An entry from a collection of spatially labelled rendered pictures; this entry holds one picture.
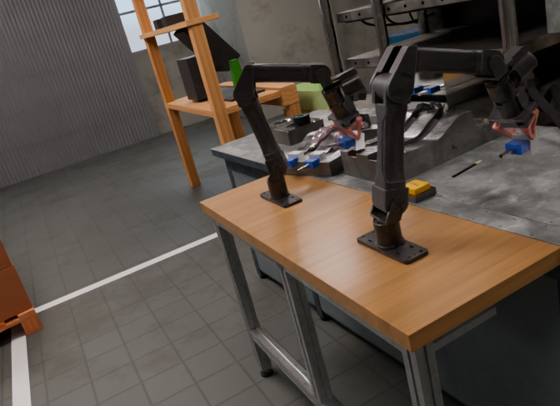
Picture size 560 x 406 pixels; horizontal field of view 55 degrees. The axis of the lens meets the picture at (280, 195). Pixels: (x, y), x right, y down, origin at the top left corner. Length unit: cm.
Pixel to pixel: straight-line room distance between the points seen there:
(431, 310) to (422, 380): 14
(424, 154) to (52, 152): 712
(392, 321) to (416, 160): 79
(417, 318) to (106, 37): 773
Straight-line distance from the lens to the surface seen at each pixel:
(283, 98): 400
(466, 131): 190
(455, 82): 263
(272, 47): 759
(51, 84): 837
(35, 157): 843
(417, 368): 112
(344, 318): 237
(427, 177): 174
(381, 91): 122
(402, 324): 106
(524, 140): 151
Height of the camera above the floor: 140
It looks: 19 degrees down
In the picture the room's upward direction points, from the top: 15 degrees counter-clockwise
